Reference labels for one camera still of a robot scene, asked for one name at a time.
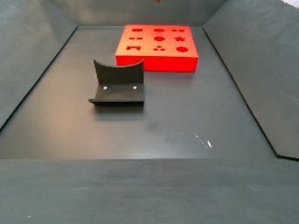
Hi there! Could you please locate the red shape sorter block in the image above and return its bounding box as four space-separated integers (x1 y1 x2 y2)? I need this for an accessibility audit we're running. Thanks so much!
115 24 199 73

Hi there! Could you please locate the black curved holder stand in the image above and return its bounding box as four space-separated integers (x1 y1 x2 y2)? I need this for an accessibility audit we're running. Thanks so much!
88 60 145 105

